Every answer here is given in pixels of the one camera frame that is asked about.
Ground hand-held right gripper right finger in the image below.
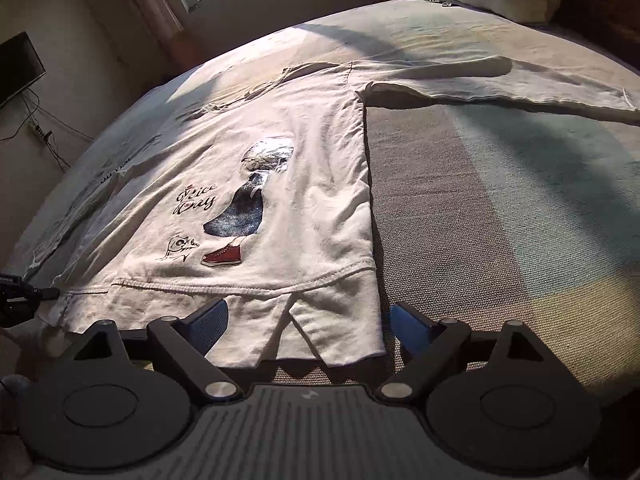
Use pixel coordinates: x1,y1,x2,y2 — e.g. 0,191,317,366
376,301,546,403

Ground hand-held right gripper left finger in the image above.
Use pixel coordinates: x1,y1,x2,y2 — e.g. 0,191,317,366
75,297,240,403

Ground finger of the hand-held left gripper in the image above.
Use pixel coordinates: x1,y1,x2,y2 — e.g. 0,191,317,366
24,285,61,304

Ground white long-sleeved shirt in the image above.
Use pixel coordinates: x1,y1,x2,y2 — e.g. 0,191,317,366
27,55,640,367

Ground bed with pastel patterned sheet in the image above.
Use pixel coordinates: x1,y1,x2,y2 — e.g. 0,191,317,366
0,0,640,411

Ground black television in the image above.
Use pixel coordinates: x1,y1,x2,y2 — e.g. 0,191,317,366
0,31,47,109

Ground pink striped curtain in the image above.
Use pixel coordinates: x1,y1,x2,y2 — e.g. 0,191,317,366
117,0,202,63

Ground black wall cable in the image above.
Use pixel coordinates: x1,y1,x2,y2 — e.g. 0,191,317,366
0,87,96,173

